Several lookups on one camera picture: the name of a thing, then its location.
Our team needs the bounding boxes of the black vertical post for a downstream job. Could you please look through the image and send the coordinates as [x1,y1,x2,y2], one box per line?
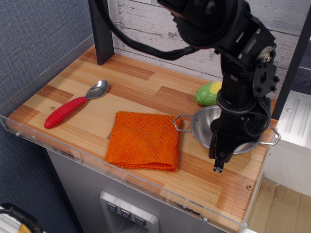
[272,8,311,120]
[88,0,114,65]

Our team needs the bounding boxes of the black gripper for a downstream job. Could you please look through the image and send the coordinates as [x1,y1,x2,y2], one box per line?
[208,101,271,173]

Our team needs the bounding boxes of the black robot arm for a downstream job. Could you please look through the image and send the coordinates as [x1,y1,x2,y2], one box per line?
[160,0,279,172]

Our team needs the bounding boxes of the red handled metal spoon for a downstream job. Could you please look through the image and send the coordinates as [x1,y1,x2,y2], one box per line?
[44,80,109,129]

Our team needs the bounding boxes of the white appliance right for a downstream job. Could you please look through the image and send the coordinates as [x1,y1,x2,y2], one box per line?
[263,91,311,196]

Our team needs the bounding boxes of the clear acrylic table guard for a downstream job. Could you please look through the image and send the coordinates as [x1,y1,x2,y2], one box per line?
[4,37,269,233]

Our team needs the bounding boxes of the orange folded cloth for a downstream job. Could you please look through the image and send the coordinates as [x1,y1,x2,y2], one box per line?
[105,112,181,172]

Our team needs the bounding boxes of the black cable bundle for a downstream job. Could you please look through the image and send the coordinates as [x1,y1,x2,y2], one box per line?
[93,0,202,61]

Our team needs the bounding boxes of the black vertical post right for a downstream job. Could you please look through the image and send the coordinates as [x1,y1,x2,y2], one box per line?
[272,8,311,120]

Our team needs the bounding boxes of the green and yellow toy corn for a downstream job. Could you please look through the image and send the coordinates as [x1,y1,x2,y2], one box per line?
[194,82,222,106]

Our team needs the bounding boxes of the black vertical post left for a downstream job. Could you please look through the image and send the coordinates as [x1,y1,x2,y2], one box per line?
[88,0,114,65]

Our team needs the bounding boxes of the black and yellow object corner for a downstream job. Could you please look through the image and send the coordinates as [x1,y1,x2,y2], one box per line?
[0,203,44,233]

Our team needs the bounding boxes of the grey cabinet with button panel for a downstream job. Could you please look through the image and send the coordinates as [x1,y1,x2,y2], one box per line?
[48,150,222,233]

